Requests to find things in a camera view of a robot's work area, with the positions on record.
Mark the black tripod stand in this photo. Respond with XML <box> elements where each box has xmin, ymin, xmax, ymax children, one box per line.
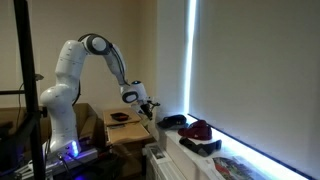
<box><xmin>0</xmin><ymin>0</ymin><xmax>45</xmax><ymax>180</ymax></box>

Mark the wooden pull-out desk shelf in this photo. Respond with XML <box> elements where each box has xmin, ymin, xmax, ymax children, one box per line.
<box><xmin>107</xmin><ymin>123</ymin><xmax>151</xmax><ymax>144</ymax></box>

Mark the maroon cap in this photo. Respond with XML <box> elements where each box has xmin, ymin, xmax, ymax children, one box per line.
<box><xmin>178</xmin><ymin>120</ymin><xmax>212</xmax><ymax>140</ymax></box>

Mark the black oval bowl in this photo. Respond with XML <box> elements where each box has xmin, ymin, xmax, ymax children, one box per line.
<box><xmin>111</xmin><ymin>112</ymin><xmax>129</xmax><ymax>122</ymax></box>

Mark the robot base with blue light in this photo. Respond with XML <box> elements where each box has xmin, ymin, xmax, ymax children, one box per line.
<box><xmin>13</xmin><ymin>139</ymin><xmax>99</xmax><ymax>178</ymax></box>

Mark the colourful magazine on windowsill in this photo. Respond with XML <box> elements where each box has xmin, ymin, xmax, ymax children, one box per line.
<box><xmin>213</xmin><ymin>157</ymin><xmax>265</xmax><ymax>180</ymax></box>

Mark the white windowsill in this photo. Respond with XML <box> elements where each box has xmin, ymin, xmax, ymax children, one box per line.
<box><xmin>156</xmin><ymin>116</ymin><xmax>312</xmax><ymax>180</ymax></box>

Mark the navy blue cap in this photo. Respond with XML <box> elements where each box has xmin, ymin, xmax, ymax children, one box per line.
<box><xmin>157</xmin><ymin>114</ymin><xmax>187</xmax><ymax>129</ymax></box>

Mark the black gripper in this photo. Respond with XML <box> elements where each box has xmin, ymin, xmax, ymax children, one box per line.
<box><xmin>140</xmin><ymin>104</ymin><xmax>153</xmax><ymax>118</ymax></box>

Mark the white roller blind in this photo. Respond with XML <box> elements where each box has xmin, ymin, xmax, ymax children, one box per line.
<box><xmin>189</xmin><ymin>0</ymin><xmax>320</xmax><ymax>178</ymax></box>

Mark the white radiator heater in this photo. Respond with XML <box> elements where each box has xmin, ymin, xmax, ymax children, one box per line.
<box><xmin>144</xmin><ymin>143</ymin><xmax>186</xmax><ymax>180</ymax></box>

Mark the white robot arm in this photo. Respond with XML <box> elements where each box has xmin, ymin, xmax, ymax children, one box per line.
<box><xmin>40</xmin><ymin>33</ymin><xmax>153</xmax><ymax>158</ymax></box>

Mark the wooden cabinet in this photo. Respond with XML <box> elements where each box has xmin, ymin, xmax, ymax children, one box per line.
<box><xmin>103</xmin><ymin>108</ymin><xmax>141</xmax><ymax>126</ymax></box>

